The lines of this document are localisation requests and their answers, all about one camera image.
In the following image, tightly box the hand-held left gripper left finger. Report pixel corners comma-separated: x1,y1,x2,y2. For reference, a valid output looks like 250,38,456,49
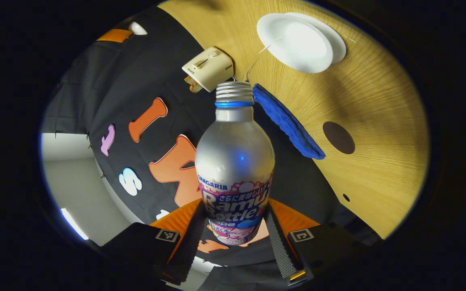
100,198,208,286

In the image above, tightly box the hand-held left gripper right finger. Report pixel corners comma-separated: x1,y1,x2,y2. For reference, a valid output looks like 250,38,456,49
263,198,381,285

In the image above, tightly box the silver water bottle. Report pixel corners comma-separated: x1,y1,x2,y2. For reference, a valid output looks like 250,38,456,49
195,81,276,246

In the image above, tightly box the dark round coaster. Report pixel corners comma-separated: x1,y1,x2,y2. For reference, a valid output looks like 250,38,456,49
323,121,356,155

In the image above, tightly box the white teacup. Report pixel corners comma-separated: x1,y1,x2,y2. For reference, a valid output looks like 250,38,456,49
256,12,347,74

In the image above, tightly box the ceiling light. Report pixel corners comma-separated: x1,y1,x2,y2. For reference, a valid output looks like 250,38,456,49
60,208,89,241

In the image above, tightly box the blue towel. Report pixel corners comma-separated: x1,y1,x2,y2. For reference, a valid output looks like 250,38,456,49
252,84,326,160

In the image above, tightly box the white toaster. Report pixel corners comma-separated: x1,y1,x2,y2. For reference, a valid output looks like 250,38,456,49
182,46,234,93

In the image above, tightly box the white toaster cable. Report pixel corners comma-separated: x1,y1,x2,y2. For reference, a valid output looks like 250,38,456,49
244,44,273,82

